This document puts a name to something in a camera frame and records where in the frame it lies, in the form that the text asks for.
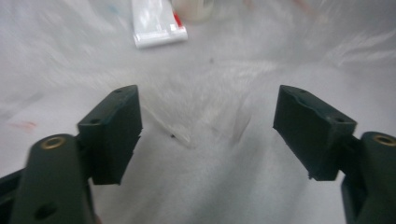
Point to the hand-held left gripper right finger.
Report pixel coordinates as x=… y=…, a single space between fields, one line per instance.
x=314 y=133

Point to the clear plastic bag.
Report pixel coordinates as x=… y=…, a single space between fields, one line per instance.
x=202 y=193

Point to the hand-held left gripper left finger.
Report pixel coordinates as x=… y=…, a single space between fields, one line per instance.
x=112 y=137

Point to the green and white jar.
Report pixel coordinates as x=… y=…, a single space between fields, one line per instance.
x=193 y=9

